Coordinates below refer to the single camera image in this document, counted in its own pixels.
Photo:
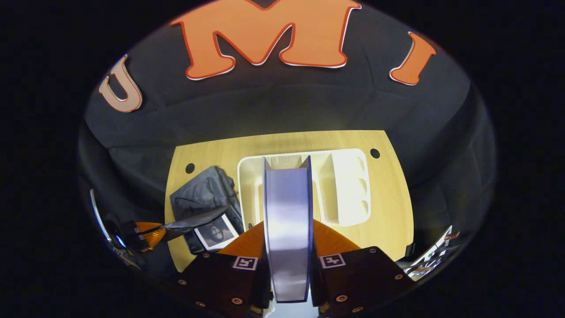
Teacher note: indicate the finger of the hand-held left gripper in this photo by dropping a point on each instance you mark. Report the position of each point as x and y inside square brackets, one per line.
[152, 234]

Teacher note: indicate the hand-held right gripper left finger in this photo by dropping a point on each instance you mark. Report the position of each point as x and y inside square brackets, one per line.
[220, 282]

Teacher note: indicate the portrait cover book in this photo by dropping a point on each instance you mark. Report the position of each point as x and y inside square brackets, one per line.
[216, 233]

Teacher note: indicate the blue spine book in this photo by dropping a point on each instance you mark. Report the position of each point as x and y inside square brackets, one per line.
[287, 229]

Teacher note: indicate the white cluttered objects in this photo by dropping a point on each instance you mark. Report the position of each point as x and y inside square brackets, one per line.
[430, 258]

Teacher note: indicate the white bookshelf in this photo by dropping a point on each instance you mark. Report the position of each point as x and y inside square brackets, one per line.
[348, 190]

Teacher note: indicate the grey schoolbag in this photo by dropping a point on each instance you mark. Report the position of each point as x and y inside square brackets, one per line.
[203, 194]

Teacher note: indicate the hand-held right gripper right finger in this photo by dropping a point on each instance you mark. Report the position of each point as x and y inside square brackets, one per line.
[357, 282]

